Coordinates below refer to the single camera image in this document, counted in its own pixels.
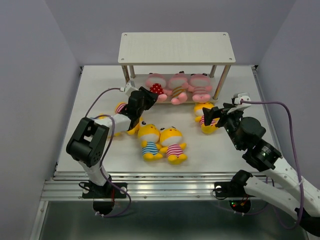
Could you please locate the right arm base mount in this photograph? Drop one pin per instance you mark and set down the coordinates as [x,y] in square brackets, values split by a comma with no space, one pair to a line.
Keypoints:
[228,189]

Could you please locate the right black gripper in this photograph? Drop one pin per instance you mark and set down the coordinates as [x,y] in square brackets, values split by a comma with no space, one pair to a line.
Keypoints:
[215,112]

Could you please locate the yellow toy blue stripes face-down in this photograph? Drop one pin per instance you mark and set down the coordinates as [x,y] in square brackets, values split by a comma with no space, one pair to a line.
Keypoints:
[112,122]

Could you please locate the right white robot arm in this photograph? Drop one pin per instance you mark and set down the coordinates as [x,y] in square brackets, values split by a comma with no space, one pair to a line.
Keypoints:
[298,198]

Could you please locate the aluminium rail frame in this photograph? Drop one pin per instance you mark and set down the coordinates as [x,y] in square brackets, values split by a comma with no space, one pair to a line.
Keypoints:
[210,158]

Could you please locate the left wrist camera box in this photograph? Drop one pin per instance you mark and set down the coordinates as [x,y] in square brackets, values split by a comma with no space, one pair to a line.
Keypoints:
[128,88]

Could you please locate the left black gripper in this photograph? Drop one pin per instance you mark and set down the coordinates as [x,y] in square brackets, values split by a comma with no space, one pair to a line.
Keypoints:
[150,97]

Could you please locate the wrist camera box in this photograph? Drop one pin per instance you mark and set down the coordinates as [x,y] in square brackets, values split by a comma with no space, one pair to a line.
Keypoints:
[241,99]
[128,88]

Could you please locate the pink toy yellow striped shirt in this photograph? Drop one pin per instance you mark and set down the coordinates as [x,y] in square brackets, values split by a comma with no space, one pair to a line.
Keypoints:
[178,85]

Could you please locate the pink toy red polka shirt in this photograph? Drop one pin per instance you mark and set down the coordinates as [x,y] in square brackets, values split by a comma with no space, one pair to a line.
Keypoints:
[157,84]

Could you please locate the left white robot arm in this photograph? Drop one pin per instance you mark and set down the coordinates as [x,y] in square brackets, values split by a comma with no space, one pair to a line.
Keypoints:
[87,143]

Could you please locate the yellow toy blue stripes centre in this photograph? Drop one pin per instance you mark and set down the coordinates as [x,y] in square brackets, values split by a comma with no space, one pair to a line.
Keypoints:
[149,137]

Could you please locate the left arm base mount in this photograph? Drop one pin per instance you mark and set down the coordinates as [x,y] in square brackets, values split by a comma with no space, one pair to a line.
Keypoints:
[93,191]

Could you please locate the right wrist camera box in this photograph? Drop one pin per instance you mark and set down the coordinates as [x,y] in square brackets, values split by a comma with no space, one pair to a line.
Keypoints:
[241,99]

